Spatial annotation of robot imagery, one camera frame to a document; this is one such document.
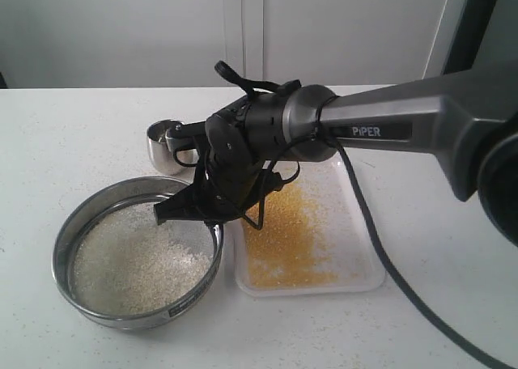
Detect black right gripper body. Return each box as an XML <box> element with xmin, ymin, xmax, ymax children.
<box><xmin>194</xmin><ymin>114</ymin><xmax>279</xmax><ymax>223</ymax></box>

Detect stainless steel cup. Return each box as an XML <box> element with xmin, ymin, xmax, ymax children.
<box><xmin>146</xmin><ymin>119</ymin><xmax>198</xmax><ymax>176</ymax></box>

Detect grain mixture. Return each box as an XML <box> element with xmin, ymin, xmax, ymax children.
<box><xmin>72</xmin><ymin>203</ymin><xmax>214</xmax><ymax>316</ymax></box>

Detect round steel mesh sieve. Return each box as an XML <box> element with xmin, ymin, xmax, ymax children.
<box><xmin>52</xmin><ymin>176</ymin><xmax>223</xmax><ymax>330</ymax></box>

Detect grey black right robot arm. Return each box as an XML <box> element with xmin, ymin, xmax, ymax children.
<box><xmin>154</xmin><ymin>61</ymin><xmax>517</xmax><ymax>242</ymax></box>

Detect fine yellow sieved grains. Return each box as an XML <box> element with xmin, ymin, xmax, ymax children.
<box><xmin>242</xmin><ymin>184</ymin><xmax>338</xmax><ymax>290</ymax></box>

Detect white plastic tray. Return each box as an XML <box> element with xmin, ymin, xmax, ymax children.
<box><xmin>228</xmin><ymin>155</ymin><xmax>385</xmax><ymax>297</ymax></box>

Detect white cabinet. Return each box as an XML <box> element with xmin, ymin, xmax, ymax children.
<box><xmin>1</xmin><ymin>0</ymin><xmax>467</xmax><ymax>88</ymax></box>

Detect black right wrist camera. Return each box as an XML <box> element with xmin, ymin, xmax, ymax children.
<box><xmin>165</xmin><ymin>121</ymin><xmax>208</xmax><ymax>153</ymax></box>

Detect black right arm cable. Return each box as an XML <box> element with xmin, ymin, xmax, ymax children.
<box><xmin>173</xmin><ymin>60</ymin><xmax>518</xmax><ymax>369</ymax></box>

